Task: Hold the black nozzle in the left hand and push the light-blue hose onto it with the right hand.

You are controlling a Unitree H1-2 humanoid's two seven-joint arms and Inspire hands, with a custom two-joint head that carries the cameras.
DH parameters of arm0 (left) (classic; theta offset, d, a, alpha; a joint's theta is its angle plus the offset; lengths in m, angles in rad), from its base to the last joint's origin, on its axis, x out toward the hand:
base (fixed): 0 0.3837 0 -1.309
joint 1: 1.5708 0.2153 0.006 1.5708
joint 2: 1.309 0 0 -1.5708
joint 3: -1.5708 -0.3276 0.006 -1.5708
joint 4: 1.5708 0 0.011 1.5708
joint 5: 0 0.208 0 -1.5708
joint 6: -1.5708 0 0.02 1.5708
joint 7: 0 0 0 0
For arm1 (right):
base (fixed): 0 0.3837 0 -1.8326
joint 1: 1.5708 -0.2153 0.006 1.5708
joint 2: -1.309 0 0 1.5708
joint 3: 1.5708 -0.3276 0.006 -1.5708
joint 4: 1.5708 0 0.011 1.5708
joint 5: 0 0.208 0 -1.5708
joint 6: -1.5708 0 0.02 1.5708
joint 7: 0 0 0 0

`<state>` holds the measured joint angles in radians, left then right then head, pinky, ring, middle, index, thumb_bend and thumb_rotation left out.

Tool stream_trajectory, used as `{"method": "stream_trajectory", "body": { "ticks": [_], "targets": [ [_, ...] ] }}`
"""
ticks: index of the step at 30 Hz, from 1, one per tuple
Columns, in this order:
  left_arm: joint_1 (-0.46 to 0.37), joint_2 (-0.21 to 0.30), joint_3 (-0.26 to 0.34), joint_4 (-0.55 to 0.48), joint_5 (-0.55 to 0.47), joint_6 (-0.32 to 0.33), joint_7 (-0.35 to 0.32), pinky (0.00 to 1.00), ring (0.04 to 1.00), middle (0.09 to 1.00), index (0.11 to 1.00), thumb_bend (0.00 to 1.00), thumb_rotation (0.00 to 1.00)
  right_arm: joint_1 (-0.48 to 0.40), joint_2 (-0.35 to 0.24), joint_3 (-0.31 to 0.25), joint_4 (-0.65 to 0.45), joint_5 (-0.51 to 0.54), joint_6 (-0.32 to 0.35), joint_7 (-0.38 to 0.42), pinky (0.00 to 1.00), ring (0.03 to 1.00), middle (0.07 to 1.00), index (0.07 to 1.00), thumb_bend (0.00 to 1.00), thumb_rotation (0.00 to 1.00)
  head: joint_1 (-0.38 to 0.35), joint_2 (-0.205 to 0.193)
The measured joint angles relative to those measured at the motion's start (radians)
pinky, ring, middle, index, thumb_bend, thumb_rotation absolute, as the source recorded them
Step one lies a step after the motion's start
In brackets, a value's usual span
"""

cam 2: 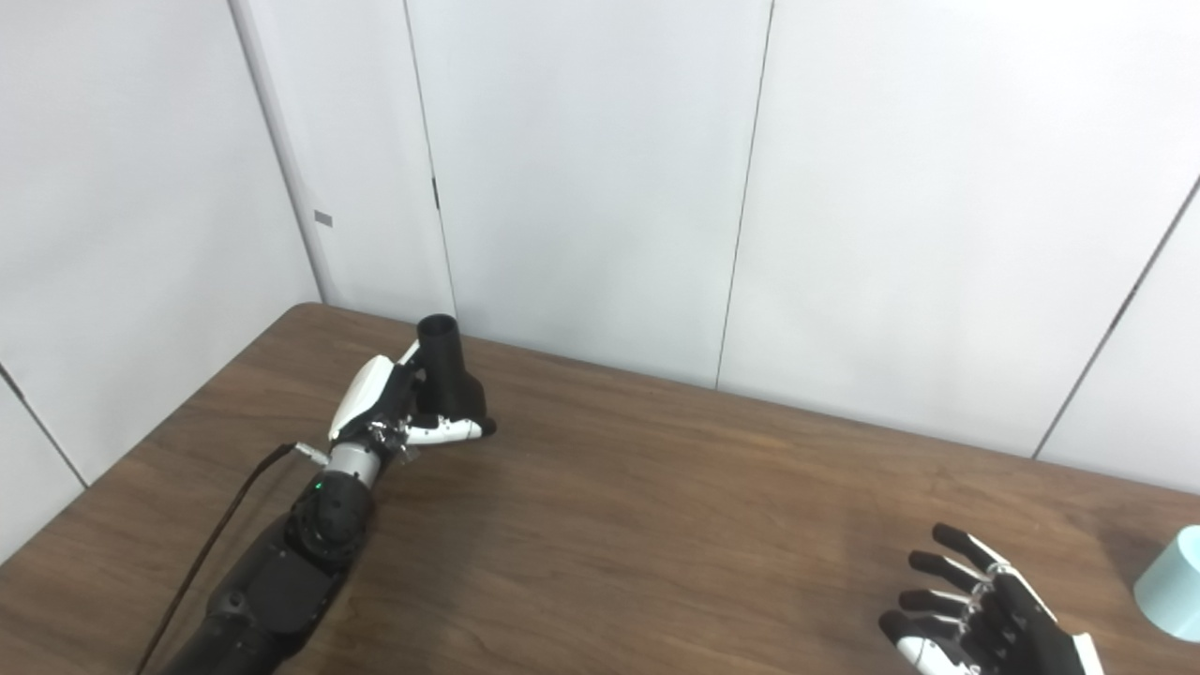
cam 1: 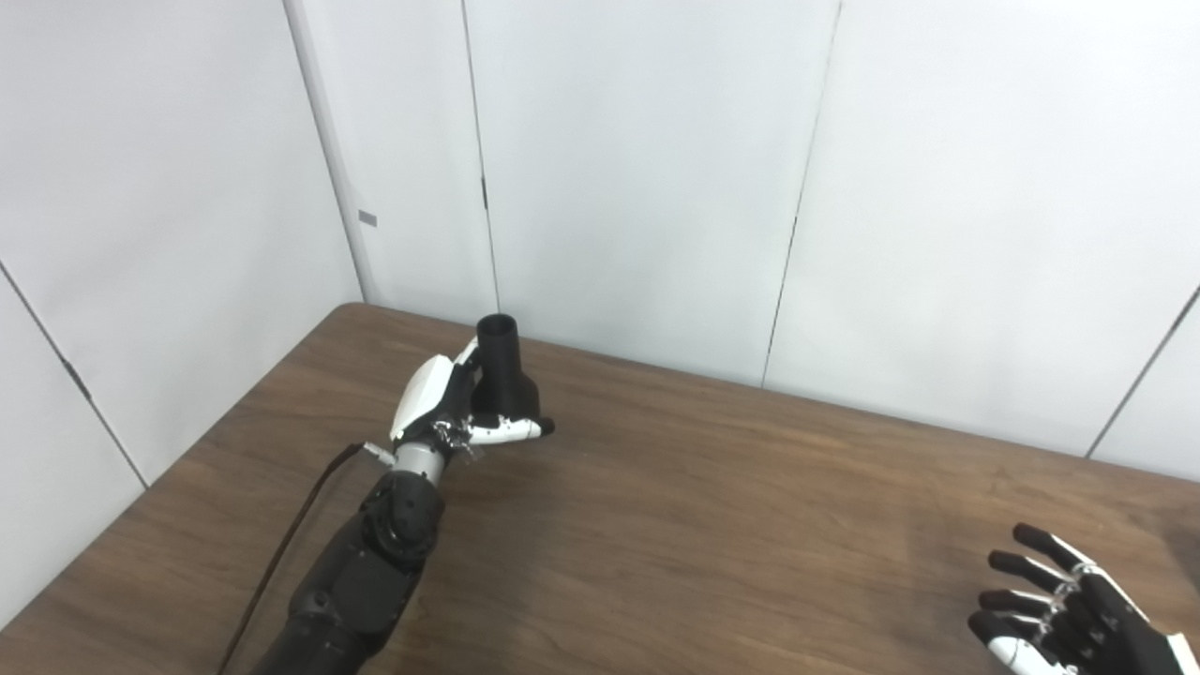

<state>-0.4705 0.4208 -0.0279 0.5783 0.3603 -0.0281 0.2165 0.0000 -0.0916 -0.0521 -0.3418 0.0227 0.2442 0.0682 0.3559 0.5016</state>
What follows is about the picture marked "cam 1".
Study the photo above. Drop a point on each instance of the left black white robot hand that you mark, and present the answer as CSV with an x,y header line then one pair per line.
x,y
424,394

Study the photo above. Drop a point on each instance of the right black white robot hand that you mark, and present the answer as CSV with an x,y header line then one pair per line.
x,y
1102,628

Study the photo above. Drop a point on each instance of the black nozzle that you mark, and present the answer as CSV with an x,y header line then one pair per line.
x,y
506,375

